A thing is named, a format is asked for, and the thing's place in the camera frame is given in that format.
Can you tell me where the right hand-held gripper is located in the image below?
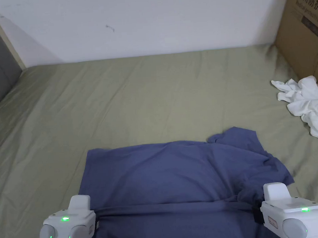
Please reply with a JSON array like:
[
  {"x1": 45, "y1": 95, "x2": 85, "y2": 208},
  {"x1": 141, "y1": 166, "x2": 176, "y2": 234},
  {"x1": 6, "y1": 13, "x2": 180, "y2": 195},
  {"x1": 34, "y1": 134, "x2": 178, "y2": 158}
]
[{"x1": 250, "y1": 179, "x2": 318, "y2": 238}]

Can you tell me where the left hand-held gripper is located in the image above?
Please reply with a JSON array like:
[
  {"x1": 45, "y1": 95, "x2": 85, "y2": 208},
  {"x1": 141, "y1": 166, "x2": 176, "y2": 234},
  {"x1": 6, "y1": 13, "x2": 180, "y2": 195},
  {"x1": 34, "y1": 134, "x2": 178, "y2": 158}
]
[{"x1": 37, "y1": 194, "x2": 103, "y2": 238}]

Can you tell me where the dark blue shirt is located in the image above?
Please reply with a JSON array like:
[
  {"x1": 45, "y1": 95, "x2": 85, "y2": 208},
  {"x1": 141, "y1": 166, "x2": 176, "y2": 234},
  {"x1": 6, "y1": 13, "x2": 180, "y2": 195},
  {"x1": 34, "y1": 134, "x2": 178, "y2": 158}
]
[{"x1": 74, "y1": 123, "x2": 298, "y2": 238}]

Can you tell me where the white crumpled cloth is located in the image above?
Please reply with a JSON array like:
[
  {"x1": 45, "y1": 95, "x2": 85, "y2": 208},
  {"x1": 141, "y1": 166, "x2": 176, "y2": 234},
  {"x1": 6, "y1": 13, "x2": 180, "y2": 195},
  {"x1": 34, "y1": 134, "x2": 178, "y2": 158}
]
[{"x1": 271, "y1": 75, "x2": 318, "y2": 145}]

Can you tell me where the bed with pale green sheet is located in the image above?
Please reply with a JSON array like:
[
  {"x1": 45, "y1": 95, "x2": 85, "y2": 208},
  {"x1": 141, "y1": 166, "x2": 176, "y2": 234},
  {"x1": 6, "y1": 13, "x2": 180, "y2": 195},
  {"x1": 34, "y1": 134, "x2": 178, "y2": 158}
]
[{"x1": 0, "y1": 40, "x2": 318, "y2": 238}]

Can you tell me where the brown cardboard carton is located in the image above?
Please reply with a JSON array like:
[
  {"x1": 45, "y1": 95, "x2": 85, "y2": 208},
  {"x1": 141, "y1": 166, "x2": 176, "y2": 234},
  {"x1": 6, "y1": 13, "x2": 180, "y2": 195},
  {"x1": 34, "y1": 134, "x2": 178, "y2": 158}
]
[{"x1": 272, "y1": 0, "x2": 318, "y2": 104}]

